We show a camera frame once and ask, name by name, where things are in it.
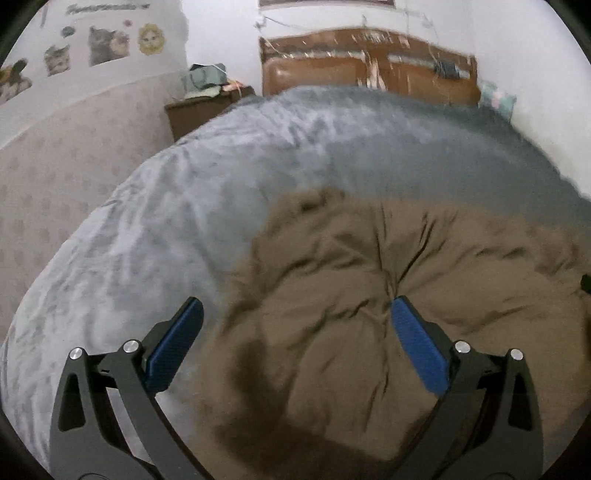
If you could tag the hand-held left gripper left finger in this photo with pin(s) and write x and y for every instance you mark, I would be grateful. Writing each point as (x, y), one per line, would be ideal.
(173, 346)

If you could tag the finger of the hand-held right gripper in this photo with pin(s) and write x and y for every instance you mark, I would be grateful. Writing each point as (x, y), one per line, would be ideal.
(587, 284)

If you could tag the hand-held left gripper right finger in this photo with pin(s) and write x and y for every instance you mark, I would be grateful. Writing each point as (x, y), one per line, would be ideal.
(418, 346)

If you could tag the olive green padded jacket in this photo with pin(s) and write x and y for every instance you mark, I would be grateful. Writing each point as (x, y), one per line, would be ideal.
(332, 300)

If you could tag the pile of clothes on nightstand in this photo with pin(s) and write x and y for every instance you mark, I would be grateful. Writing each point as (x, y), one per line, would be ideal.
(203, 78)

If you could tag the grey plush blanket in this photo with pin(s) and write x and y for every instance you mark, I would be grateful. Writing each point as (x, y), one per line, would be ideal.
(184, 194)

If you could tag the teal patterned pillow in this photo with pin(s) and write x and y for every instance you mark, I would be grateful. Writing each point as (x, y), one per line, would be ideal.
(497, 99)

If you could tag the dark wooden nightstand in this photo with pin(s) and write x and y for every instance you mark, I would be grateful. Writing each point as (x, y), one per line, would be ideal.
(198, 115)

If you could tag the dark object on headboard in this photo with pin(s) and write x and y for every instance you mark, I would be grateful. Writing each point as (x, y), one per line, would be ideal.
(445, 69)

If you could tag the small orange object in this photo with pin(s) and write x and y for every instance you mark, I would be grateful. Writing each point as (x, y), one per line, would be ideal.
(232, 86)

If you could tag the brown wooden headboard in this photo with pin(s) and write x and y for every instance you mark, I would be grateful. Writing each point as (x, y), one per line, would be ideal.
(323, 69)

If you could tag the grey cat wall sticker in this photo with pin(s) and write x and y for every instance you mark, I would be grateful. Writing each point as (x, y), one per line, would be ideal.
(107, 46)

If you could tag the lion face wall sticker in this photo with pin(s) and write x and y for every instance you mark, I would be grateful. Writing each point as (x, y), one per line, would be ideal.
(151, 39)

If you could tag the tabby kitten wall sticker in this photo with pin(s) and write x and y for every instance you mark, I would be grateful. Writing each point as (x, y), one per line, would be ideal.
(57, 61)

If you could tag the dog wall sticker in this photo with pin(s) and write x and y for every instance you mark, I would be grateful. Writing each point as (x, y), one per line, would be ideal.
(14, 81)

